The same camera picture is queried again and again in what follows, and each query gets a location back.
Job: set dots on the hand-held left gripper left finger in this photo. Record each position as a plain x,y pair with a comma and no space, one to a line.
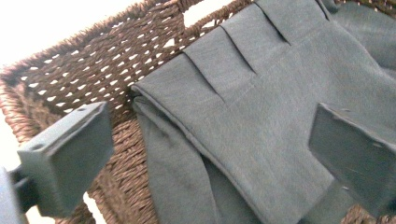
71,161

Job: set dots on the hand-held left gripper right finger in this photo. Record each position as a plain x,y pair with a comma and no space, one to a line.
355,161

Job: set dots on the brown woven basket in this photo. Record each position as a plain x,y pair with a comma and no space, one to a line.
130,158

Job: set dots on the dark pants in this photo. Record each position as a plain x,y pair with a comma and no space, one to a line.
249,109

